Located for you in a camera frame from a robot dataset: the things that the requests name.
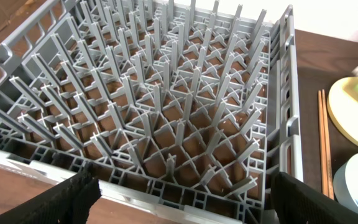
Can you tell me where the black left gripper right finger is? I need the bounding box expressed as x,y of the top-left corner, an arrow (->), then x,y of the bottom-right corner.
271,172 -> 358,224

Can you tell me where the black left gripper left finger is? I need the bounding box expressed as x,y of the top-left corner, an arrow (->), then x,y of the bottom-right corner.
0,170 -> 101,224

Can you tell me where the wooden chopstick right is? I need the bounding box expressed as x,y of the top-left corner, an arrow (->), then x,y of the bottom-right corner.
321,89 -> 334,200

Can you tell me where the yellow plate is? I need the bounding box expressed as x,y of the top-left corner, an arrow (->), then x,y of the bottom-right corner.
328,77 -> 358,146

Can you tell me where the dark brown serving tray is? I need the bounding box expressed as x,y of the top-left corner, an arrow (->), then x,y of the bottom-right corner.
298,67 -> 358,192

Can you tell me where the grey plastic dish rack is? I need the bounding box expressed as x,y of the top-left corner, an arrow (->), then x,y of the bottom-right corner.
0,0 -> 303,223

